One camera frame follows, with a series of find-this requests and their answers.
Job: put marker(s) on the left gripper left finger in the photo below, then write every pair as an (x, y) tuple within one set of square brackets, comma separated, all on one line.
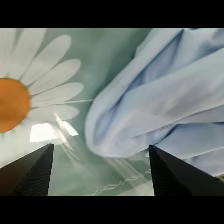
[(30, 176)]

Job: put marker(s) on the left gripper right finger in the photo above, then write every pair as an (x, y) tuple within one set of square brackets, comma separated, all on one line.
[(173, 176)]

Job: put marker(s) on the light blue shirt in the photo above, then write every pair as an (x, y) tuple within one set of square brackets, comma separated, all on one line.
[(160, 96)]

